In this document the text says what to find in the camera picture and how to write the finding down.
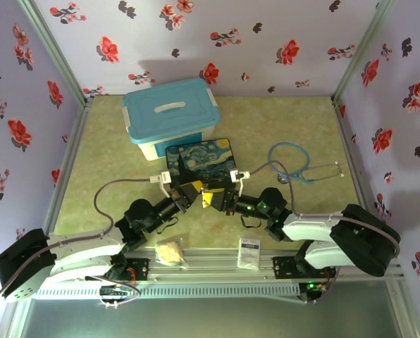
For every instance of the starry night print box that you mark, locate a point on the starry night print box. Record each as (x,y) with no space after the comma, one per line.
(203,158)

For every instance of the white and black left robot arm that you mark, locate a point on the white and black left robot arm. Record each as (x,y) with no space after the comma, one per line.
(83,253)

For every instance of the blue stethoscope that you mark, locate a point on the blue stethoscope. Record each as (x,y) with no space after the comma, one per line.
(284,179)

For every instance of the beige crumpled bag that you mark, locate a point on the beige crumpled bag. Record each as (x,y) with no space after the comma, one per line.
(169,251)

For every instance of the white gauze packet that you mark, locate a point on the white gauze packet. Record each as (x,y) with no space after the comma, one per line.
(248,253)

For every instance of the blue lidded white storage box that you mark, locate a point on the blue lidded white storage box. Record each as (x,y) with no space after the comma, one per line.
(167,119)

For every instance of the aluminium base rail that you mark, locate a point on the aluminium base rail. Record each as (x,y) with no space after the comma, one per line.
(213,264)

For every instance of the aluminium side rail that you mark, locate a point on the aluminium side rail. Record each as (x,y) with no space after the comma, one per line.
(66,169)
(359,169)

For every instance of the aluminium frame leg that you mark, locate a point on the aluminium frame leg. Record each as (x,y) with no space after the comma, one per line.
(14,320)
(404,310)

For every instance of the aluminium corner post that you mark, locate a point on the aluminium corner post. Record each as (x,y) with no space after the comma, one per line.
(359,53)
(56,53)

